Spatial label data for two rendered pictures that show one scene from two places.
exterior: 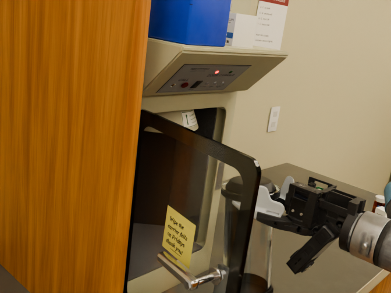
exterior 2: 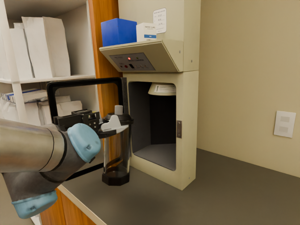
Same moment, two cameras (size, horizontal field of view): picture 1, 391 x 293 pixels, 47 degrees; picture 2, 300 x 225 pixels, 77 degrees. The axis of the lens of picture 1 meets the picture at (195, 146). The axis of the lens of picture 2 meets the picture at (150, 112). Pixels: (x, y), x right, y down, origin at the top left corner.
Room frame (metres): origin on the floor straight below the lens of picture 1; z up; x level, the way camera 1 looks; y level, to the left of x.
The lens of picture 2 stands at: (0.93, -0.75, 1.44)
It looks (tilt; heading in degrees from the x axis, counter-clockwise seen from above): 14 degrees down; 92
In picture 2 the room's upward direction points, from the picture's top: 2 degrees counter-clockwise
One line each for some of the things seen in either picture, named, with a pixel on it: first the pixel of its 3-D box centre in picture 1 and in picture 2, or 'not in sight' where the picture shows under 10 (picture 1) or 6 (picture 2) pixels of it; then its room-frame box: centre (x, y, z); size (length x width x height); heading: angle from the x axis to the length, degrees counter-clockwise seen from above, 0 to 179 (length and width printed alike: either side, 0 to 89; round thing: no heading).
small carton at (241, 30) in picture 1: (237, 29); (146, 34); (0.91, -0.05, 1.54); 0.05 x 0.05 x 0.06; 33
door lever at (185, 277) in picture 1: (187, 268); not in sight; (0.59, -0.01, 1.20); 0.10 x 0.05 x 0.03; 40
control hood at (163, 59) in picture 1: (215, 71); (137, 58); (0.87, -0.02, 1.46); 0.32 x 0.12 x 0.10; 140
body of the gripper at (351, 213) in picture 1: (323, 213); (78, 127); (0.70, -0.23, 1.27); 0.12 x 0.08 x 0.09; 50
